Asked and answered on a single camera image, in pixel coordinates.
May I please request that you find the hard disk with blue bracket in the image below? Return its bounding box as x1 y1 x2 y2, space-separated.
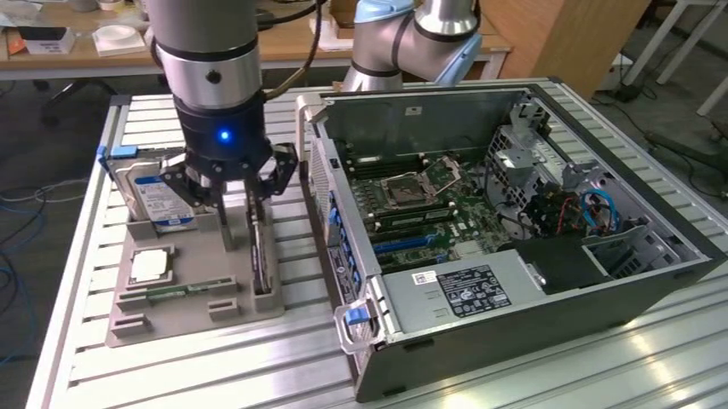
97 144 201 233

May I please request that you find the black stand base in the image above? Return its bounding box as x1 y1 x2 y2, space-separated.
646 127 728 171

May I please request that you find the graphics card with metal bracket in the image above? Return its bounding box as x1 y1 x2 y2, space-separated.
245 187 276 297

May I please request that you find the white foam piece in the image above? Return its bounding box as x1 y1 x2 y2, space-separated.
311 19 356 50

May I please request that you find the green motherboard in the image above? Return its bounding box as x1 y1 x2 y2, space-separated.
335 140 519 274

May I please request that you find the wooden cabinet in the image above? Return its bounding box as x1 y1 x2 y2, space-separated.
477 0 656 101

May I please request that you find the installed black RAM stick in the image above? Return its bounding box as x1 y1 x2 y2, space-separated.
372 204 456 222
375 210 457 233

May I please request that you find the grey parts rack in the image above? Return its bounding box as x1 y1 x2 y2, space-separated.
105 178 286 349

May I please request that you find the metal drive cage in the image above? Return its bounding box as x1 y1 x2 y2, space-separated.
488 101 578 202

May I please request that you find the white floor cable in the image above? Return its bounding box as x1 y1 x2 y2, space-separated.
0 176 87 204

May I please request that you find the wooden desk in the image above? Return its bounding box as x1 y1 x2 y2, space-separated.
0 0 514 82

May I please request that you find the green RAM stick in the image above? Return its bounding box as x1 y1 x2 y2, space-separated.
122 279 234 299

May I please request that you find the metal socket cover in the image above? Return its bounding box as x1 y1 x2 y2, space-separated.
420 155 473 197

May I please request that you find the CPU socket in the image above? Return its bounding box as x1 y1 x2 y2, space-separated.
380 172 440 205

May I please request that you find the braided robot cable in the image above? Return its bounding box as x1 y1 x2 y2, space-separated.
262 0 335 101

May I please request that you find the white table frame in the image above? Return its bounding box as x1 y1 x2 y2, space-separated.
623 0 728 116

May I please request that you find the black open PC case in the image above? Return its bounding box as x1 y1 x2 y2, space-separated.
296 78 728 404

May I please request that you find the blue wire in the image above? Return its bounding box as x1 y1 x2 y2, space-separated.
579 189 622 233

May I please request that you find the black chair base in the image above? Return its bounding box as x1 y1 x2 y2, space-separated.
34 78 119 127

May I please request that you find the white round object on desk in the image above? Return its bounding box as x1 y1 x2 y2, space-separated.
91 24 149 58

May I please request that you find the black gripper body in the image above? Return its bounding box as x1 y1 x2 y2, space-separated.
173 91 274 184

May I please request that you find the silver CPU chip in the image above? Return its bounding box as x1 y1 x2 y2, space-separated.
129 250 173 283

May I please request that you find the silver power supply unit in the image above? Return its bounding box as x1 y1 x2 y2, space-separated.
380 249 548 336

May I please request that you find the white box with black top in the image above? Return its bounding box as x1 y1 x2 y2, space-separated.
15 26 77 55

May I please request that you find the red wire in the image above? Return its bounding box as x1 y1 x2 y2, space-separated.
560 198 579 233

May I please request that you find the metal disk bay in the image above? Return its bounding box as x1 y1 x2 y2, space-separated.
580 216 685 280

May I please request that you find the blue expansion slot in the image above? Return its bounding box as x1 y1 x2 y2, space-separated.
371 234 432 253

